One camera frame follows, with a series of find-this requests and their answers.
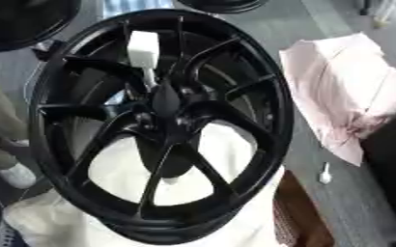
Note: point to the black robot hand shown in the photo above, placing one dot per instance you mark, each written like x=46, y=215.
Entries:
x=166, y=154

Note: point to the black spoked wheel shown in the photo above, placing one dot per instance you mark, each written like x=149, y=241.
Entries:
x=263, y=106

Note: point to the white pin with flat head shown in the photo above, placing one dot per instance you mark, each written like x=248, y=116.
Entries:
x=143, y=48

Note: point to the black round wheel rim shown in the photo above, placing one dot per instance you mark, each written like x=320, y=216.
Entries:
x=224, y=5

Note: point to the small white pin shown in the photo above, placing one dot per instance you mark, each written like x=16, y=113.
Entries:
x=325, y=176

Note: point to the large black round wheel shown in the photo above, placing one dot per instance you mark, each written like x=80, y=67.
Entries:
x=21, y=19

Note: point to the white sack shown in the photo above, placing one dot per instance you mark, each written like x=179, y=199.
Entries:
x=55, y=222

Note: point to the brown cardboard box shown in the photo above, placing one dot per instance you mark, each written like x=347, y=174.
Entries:
x=305, y=218

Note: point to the person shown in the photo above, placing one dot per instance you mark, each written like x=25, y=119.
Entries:
x=1, y=128

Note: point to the black bulky object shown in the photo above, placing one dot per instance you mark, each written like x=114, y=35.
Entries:
x=393, y=167

